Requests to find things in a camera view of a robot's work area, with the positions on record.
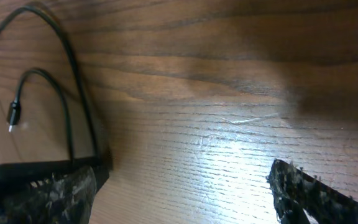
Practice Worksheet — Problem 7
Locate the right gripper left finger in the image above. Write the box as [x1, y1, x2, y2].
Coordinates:
[0, 166, 97, 224]

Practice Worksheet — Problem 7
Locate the black usb cable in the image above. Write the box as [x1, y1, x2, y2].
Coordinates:
[0, 5, 101, 167]

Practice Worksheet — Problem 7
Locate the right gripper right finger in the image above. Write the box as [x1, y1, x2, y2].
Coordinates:
[267, 159, 358, 223]

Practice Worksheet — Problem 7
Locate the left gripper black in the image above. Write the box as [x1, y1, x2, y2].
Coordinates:
[0, 157, 109, 214]

